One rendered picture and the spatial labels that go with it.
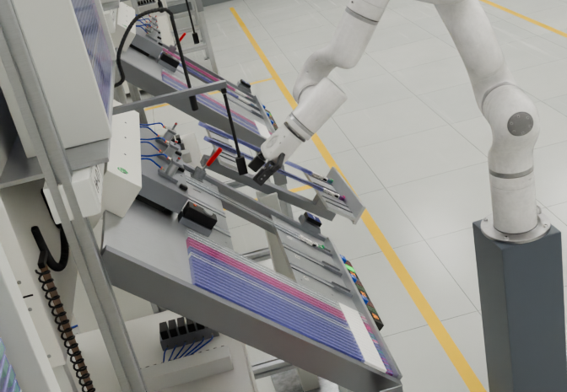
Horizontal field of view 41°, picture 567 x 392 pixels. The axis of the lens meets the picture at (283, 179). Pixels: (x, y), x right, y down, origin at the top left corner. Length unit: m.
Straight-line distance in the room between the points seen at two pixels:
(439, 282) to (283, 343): 1.78
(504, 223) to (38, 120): 1.35
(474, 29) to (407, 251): 1.74
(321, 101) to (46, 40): 0.81
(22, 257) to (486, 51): 1.20
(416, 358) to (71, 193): 1.84
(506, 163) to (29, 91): 1.28
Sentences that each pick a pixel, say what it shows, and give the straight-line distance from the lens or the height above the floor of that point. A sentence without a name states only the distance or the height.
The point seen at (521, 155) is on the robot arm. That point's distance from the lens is 2.10.
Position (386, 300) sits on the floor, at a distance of 3.23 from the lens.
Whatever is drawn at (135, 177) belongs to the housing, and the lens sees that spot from 1.62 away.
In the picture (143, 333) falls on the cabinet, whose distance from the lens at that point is 2.27.
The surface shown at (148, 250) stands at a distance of 1.55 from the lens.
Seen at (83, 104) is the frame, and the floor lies 1.47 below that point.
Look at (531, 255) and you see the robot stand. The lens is 2.23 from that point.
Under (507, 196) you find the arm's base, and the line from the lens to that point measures 2.16.
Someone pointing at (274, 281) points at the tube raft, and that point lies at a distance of 1.75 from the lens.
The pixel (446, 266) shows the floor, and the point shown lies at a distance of 3.39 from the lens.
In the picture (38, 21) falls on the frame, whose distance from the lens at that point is 1.41.
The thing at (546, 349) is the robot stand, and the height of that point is 0.31.
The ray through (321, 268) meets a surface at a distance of 2.06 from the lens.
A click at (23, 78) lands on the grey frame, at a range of 1.30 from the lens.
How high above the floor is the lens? 1.86
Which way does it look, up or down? 25 degrees down
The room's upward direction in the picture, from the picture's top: 12 degrees counter-clockwise
